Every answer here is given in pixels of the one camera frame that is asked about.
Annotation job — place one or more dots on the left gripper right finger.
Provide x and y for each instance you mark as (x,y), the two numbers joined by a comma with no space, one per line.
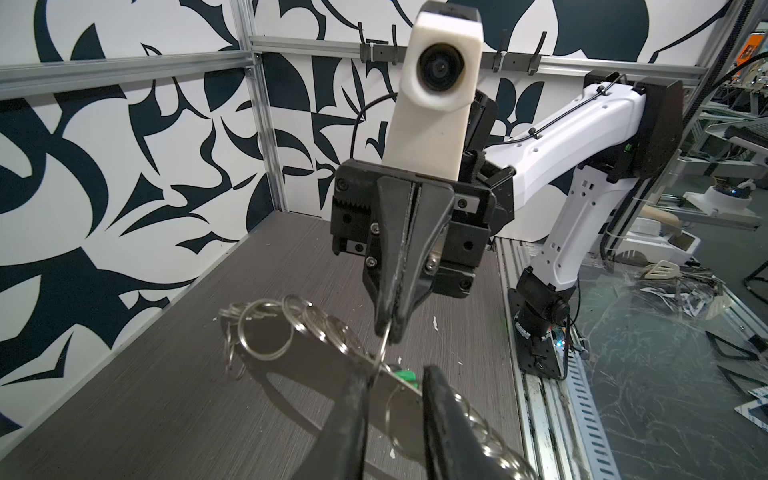
(451,448)

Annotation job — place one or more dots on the white slotted cable duct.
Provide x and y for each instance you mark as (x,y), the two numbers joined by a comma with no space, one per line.
(590,431)

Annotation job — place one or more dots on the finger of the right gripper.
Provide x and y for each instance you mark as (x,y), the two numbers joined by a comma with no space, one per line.
(431,213)
(393,212)

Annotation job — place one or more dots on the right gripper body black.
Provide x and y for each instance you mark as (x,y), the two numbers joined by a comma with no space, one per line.
(483,204)

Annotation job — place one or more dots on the green key tag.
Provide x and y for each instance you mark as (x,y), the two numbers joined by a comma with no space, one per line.
(408,376)

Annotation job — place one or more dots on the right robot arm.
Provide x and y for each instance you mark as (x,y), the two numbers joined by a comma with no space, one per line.
(611,136)

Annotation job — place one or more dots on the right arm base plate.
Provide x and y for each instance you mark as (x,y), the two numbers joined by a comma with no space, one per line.
(537,353)

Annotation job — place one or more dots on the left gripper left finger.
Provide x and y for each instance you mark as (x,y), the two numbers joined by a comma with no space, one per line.
(339,451)

